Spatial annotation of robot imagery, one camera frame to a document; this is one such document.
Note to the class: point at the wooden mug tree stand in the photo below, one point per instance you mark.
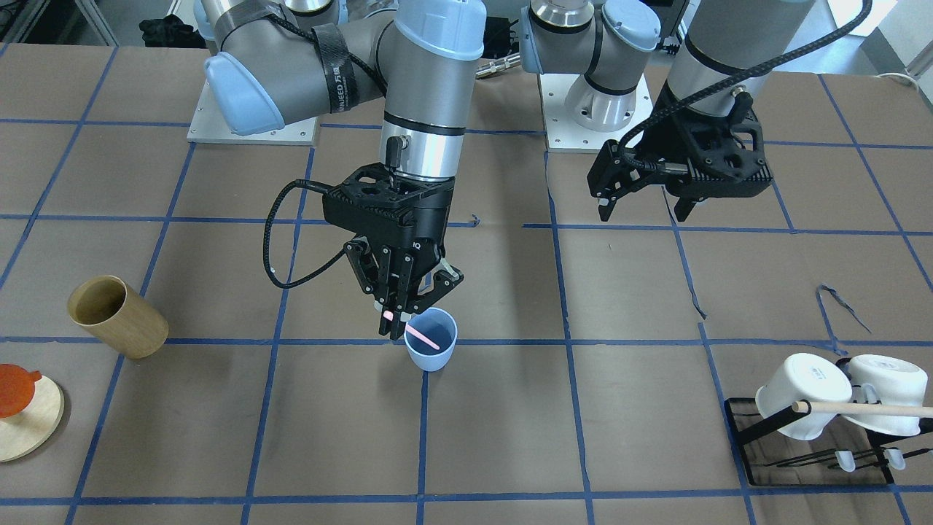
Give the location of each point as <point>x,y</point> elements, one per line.
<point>25,432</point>

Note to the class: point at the bamboo wooden cup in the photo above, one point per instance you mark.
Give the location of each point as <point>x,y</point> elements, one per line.
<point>109,309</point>

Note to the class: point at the white mug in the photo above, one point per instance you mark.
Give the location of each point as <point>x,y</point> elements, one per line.
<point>803,376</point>
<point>890,381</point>

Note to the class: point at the orange cup on stand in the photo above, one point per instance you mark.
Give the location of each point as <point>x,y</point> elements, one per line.
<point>18,387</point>

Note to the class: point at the pink chopstick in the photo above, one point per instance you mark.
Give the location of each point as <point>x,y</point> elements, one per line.
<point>389,315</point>

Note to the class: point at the light blue plastic cup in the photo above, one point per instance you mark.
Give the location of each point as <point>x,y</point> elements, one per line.
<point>440,327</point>

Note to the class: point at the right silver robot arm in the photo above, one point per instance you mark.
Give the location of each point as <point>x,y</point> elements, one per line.
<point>272,69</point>

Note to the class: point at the white mug far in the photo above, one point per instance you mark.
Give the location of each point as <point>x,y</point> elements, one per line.
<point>890,381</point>

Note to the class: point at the white mug near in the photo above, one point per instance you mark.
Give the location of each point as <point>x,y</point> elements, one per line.
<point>803,376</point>

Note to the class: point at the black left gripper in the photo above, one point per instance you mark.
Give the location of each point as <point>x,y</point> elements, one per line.
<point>674,148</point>

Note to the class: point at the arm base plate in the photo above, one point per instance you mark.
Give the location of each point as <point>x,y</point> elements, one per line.
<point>208,126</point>
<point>578,119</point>

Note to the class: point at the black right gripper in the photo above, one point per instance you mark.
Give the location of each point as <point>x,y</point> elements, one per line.
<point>430,227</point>

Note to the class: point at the wooden dowel rod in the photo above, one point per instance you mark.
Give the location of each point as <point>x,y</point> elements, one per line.
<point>878,409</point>

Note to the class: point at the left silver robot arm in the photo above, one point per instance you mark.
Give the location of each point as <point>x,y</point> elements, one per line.
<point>725,57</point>

